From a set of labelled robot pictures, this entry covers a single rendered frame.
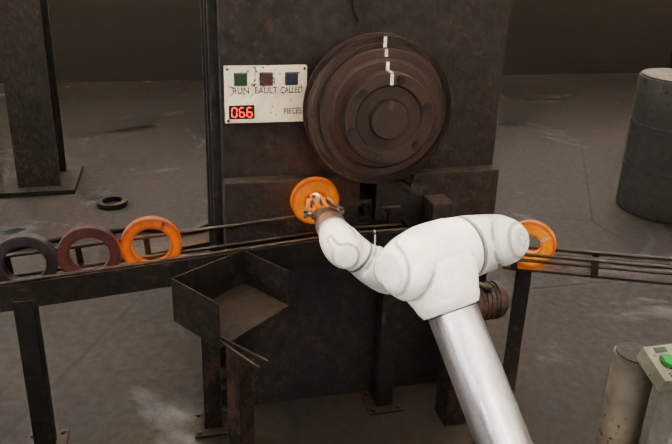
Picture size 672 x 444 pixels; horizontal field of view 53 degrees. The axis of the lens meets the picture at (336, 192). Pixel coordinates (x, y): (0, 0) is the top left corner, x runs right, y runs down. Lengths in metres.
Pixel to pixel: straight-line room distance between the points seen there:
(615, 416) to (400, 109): 1.11
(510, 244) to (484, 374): 0.26
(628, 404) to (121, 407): 1.71
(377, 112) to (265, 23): 0.45
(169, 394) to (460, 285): 1.65
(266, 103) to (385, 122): 0.40
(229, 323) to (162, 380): 0.88
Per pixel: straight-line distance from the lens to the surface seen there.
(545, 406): 2.79
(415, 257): 1.27
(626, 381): 2.19
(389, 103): 2.03
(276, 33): 2.17
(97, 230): 2.18
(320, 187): 2.16
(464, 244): 1.33
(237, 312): 2.02
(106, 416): 2.68
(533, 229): 2.28
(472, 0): 2.35
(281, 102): 2.19
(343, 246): 1.81
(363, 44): 2.08
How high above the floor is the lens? 1.62
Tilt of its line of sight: 21 degrees down
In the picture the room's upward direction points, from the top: 2 degrees clockwise
